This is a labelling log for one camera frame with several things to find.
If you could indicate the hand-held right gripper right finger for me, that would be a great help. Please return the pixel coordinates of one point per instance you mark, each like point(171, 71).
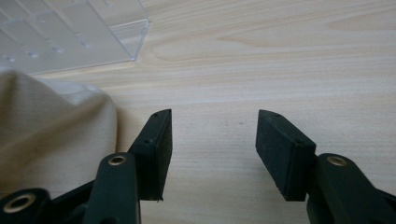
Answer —
point(285, 152)

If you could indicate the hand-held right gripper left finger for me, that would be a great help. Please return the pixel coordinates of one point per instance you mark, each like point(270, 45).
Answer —
point(153, 155)

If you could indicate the beige cloth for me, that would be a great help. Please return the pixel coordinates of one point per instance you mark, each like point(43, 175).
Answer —
point(49, 130)

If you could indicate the clear acrylic box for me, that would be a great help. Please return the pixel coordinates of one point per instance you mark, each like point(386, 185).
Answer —
point(62, 31)

